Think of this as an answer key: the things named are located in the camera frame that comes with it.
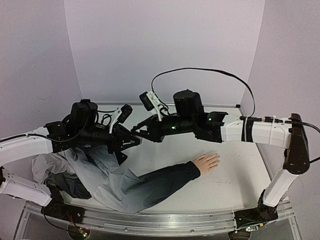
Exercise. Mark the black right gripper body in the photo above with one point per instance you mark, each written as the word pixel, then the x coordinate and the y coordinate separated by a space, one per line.
pixel 155 128

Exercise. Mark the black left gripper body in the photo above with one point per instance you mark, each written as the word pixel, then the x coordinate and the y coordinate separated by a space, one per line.
pixel 89 135

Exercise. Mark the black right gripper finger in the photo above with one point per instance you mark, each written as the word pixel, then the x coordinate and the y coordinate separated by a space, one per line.
pixel 145 134
pixel 147 126

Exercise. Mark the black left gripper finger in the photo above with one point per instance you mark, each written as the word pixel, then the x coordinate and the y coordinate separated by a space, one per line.
pixel 124 145
pixel 126 134

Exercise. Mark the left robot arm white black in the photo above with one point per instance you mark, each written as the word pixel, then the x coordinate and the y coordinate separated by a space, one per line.
pixel 55 147

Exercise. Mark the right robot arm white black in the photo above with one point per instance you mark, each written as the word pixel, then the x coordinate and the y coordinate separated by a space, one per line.
pixel 220 126

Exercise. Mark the grey black jacket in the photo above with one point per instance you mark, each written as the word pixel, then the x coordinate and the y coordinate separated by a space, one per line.
pixel 92 172

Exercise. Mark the mannequin hand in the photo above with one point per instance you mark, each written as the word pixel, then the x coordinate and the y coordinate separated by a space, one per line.
pixel 207 163

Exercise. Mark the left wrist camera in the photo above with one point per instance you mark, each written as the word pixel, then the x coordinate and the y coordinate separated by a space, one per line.
pixel 120 115

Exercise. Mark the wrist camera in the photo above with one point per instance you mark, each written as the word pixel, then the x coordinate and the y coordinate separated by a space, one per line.
pixel 120 115
pixel 152 104

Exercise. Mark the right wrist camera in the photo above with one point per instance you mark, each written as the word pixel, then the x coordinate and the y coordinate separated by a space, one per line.
pixel 152 104

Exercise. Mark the aluminium front rail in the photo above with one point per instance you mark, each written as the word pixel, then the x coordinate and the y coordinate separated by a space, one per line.
pixel 167 219

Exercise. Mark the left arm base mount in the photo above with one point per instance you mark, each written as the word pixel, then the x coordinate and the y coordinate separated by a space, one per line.
pixel 74 215

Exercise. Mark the aluminium right table rail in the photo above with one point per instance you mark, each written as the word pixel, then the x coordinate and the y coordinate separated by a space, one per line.
pixel 271 158

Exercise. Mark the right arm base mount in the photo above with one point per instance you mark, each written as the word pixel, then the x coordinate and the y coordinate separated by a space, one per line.
pixel 261 214

